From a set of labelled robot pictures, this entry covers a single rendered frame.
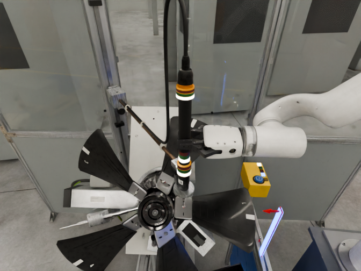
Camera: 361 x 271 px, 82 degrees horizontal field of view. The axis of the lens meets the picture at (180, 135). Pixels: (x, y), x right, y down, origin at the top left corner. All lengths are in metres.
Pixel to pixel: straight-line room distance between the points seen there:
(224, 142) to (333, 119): 0.24
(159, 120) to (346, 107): 0.72
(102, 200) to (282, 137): 0.72
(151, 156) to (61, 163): 1.03
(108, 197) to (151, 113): 0.42
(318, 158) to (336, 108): 1.27
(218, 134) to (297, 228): 1.91
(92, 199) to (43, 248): 1.42
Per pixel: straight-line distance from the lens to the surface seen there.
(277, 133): 0.59
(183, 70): 0.48
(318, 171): 1.93
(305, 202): 2.18
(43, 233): 2.45
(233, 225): 0.81
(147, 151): 1.01
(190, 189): 0.71
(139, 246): 1.10
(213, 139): 0.55
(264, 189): 1.11
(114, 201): 0.95
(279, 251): 2.20
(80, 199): 1.00
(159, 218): 0.75
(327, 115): 0.58
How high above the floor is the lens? 1.84
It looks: 36 degrees down
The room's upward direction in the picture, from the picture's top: straight up
